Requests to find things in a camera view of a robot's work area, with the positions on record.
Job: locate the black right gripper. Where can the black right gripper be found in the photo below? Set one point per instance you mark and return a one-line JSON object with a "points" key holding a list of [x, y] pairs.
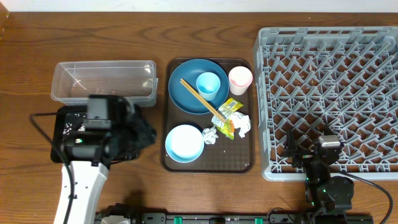
{"points": [[303, 156]]}

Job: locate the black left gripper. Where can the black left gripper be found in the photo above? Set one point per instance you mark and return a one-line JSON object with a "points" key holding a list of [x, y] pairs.
{"points": [[146, 135]]}

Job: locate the light blue bowl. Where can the light blue bowl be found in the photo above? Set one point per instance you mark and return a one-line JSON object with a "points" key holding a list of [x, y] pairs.
{"points": [[184, 143]]}

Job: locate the small white tissue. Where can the small white tissue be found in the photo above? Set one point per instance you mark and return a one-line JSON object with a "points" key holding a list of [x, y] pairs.
{"points": [[209, 135]]}

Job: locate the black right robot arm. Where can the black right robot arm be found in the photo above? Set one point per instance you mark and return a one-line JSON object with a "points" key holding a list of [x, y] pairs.
{"points": [[330, 196]]}

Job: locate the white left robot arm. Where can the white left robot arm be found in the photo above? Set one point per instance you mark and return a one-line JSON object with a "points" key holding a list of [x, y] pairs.
{"points": [[82, 184]]}

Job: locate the grey plastic dishwasher rack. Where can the grey plastic dishwasher rack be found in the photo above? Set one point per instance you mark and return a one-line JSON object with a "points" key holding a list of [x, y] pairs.
{"points": [[343, 78]]}

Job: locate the pile of white rice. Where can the pile of white rice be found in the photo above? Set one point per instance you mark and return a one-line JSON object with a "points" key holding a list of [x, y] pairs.
{"points": [[74, 122]]}

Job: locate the black tray bin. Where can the black tray bin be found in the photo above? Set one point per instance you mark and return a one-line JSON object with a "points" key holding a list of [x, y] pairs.
{"points": [[118, 146]]}

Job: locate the clear plastic bin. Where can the clear plastic bin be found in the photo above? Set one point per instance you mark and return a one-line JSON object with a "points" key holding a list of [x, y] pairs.
{"points": [[136, 80]]}

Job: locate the wooden chopstick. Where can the wooden chopstick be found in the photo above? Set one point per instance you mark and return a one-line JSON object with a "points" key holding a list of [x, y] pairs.
{"points": [[202, 102], [205, 101]]}

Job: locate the yellow green snack wrapper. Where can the yellow green snack wrapper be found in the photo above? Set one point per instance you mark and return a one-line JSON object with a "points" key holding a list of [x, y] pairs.
{"points": [[226, 110]]}

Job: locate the brown serving tray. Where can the brown serving tray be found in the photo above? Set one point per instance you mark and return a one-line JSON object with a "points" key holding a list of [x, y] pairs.
{"points": [[181, 107]]}

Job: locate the pink plastic cup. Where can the pink plastic cup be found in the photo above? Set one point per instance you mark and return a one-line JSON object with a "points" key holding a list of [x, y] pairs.
{"points": [[240, 79]]}

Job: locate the light blue plastic cup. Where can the light blue plastic cup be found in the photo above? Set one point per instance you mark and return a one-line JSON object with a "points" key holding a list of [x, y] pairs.
{"points": [[208, 84]]}

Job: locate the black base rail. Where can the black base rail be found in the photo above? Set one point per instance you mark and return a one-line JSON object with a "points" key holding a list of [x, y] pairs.
{"points": [[161, 218]]}

